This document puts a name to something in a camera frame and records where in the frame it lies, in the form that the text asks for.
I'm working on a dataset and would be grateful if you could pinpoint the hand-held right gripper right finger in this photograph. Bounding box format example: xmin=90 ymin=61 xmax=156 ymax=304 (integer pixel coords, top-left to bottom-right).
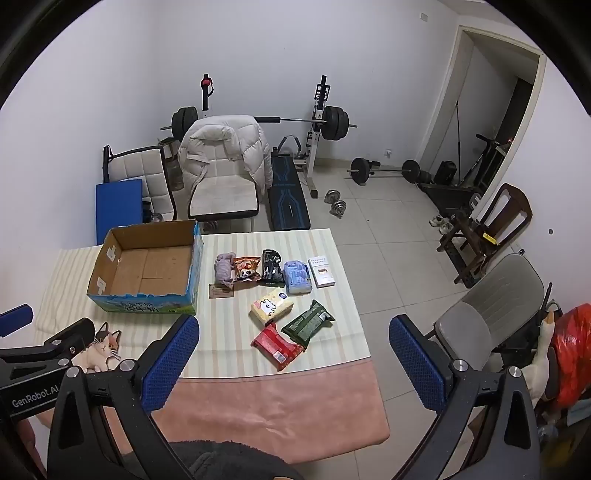
xmin=389 ymin=315 xmax=542 ymax=480

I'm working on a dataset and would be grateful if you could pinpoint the white puffer jacket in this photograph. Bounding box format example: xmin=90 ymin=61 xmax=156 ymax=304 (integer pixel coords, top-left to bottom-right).
xmin=178 ymin=115 xmax=274 ymax=217

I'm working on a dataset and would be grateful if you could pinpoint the grey shell chair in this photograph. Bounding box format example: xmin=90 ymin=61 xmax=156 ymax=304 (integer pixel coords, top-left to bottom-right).
xmin=433 ymin=253 xmax=546 ymax=370

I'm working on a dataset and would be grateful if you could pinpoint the white door frame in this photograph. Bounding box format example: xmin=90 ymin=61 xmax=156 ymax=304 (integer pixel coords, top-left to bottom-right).
xmin=414 ymin=23 xmax=548 ymax=222

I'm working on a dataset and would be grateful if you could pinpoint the orange snack packet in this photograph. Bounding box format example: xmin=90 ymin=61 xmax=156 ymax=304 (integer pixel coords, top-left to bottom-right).
xmin=231 ymin=256 xmax=262 ymax=284

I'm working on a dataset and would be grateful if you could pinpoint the purple crumpled packet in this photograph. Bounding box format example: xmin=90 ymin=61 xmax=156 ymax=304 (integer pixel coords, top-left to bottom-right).
xmin=213 ymin=251 xmax=239 ymax=289

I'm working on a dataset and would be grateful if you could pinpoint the striped cream cloth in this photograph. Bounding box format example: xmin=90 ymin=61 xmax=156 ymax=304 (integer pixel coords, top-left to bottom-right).
xmin=34 ymin=228 xmax=372 ymax=380

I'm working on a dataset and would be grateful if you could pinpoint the red plastic bag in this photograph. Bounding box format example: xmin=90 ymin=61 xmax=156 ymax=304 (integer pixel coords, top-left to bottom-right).
xmin=551 ymin=305 xmax=591 ymax=411

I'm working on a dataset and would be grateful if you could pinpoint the white barbell rack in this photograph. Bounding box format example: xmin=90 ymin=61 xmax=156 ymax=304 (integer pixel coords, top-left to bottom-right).
xmin=198 ymin=74 xmax=334 ymax=200

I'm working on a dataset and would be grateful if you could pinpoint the white cigarette box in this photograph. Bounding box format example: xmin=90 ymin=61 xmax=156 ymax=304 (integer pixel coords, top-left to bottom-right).
xmin=307 ymin=256 xmax=337 ymax=289

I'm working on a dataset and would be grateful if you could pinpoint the yellow tissue pack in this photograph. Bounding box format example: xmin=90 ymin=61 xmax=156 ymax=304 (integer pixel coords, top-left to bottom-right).
xmin=250 ymin=288 xmax=295 ymax=324

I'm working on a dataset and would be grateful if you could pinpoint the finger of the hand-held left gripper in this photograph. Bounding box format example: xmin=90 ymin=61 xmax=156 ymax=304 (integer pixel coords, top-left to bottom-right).
xmin=28 ymin=318 xmax=97 ymax=365
xmin=0 ymin=305 xmax=34 ymax=337

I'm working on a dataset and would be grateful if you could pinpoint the dark wooden chair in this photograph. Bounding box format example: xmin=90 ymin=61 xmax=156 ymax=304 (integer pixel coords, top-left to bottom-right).
xmin=436 ymin=183 xmax=533 ymax=289

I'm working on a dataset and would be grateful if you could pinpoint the black snack packet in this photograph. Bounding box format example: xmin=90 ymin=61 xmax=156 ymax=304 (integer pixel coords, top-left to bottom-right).
xmin=261 ymin=249 xmax=286 ymax=284

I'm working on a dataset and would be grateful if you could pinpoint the white goose plush toy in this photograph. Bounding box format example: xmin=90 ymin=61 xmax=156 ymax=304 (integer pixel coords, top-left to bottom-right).
xmin=521 ymin=309 xmax=558 ymax=408

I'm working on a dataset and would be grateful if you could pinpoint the short barbell with black plates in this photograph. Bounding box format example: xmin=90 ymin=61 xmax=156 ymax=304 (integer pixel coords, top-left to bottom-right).
xmin=346 ymin=157 xmax=422 ymax=186

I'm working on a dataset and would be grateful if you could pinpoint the black speaker box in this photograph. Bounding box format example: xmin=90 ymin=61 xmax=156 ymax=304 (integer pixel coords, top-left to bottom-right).
xmin=434 ymin=160 xmax=458 ymax=185

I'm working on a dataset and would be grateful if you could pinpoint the red packet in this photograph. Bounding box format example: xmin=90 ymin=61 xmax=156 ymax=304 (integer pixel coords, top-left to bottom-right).
xmin=250 ymin=323 xmax=306 ymax=371

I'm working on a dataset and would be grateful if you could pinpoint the dark fuzzy clothing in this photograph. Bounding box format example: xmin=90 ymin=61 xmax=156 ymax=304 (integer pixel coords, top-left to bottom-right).
xmin=167 ymin=440 xmax=304 ymax=480

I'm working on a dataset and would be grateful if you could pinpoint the blue tissue pack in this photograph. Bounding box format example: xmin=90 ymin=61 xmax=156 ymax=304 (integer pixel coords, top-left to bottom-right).
xmin=283 ymin=259 xmax=314 ymax=295

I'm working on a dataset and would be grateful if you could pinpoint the black exercise machine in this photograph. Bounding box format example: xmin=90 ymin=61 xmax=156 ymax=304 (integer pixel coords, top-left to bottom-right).
xmin=462 ymin=133 xmax=514 ymax=195

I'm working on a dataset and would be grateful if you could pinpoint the cat plush toy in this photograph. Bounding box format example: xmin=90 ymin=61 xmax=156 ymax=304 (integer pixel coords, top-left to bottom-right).
xmin=74 ymin=322 xmax=123 ymax=374

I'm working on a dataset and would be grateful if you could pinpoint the white padded quilted chair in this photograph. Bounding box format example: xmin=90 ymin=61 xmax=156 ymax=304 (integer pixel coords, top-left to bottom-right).
xmin=102 ymin=145 xmax=179 ymax=222

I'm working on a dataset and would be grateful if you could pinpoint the green packet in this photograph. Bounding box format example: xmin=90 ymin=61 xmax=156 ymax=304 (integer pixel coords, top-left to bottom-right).
xmin=281 ymin=299 xmax=336 ymax=344

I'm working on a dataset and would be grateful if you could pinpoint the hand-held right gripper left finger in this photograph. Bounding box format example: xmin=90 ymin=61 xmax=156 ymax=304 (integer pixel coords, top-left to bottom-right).
xmin=47 ymin=314 xmax=200 ymax=480

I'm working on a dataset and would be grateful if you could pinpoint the blue foam mat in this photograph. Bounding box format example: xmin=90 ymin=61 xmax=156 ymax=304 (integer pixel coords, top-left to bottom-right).
xmin=95 ymin=178 xmax=145 ymax=245

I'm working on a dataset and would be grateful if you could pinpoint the cardboard box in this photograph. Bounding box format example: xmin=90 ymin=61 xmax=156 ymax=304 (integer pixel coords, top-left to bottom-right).
xmin=87 ymin=219 xmax=204 ymax=317

